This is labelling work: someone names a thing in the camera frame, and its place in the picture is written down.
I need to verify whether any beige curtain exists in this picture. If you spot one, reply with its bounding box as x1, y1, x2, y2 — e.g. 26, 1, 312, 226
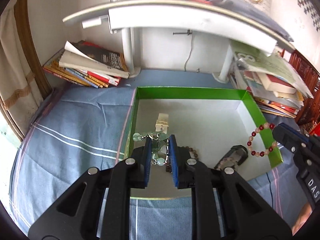
0, 2, 43, 142

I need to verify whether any blue striped bed sheet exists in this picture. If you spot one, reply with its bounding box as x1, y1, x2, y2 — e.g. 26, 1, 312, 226
10, 69, 313, 240

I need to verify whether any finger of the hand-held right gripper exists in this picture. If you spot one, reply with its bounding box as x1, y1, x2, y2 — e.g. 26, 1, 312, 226
287, 126, 316, 141
272, 123, 305, 153

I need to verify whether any green cardboard box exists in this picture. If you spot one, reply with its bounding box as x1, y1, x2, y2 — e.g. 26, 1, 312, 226
123, 86, 284, 201

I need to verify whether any black cable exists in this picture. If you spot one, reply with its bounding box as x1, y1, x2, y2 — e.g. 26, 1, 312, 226
265, 172, 276, 212

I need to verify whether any large stack of books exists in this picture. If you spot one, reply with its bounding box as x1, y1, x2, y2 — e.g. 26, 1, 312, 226
229, 42, 315, 119

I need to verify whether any dark clear-lid case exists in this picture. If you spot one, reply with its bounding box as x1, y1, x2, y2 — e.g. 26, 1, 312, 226
217, 144, 249, 171

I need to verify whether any pale green bead bracelet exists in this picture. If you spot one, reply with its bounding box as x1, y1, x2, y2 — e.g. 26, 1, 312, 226
133, 132, 171, 167

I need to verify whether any small stack of books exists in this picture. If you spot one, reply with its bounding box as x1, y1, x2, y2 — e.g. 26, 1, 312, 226
42, 40, 131, 89

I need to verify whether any pink bead bracelet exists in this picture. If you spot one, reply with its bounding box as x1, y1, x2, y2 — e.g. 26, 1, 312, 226
213, 155, 241, 171

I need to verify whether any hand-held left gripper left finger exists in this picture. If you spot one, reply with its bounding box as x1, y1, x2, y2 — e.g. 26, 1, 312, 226
28, 137, 153, 240

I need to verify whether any red and cream bead bracelet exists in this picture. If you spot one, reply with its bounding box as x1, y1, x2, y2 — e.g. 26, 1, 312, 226
247, 122, 278, 157

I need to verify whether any white curved bed table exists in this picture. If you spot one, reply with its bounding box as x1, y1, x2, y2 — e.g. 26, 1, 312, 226
62, 0, 296, 83

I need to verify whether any white cable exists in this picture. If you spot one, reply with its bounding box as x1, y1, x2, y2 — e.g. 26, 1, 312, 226
183, 33, 195, 72

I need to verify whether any red wooden headboard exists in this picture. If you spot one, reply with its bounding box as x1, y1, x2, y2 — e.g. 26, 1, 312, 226
282, 49, 320, 137

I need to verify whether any wall photo collage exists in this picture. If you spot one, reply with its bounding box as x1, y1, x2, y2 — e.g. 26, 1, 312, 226
296, 0, 320, 33

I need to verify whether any brown wooden bead bracelet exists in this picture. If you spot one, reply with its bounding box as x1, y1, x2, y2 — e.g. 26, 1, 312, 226
165, 147, 201, 173

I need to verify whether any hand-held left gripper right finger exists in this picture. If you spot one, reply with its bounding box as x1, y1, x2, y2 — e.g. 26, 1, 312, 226
169, 134, 293, 240

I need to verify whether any person's right hand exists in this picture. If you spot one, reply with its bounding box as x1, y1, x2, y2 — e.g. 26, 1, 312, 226
291, 202, 313, 234

